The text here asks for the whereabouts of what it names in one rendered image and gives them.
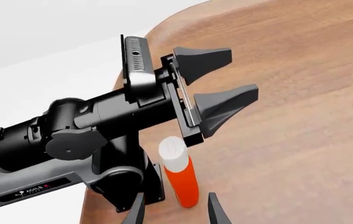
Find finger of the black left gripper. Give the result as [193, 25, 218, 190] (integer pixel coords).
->
[173, 46, 233, 86]
[192, 83, 260, 139]

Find red ketchup bottle white cap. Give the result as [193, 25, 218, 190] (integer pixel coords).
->
[158, 136, 200, 209]

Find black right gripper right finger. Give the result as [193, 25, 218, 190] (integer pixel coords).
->
[207, 192, 232, 224]

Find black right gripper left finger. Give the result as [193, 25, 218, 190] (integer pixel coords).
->
[121, 192, 147, 224]

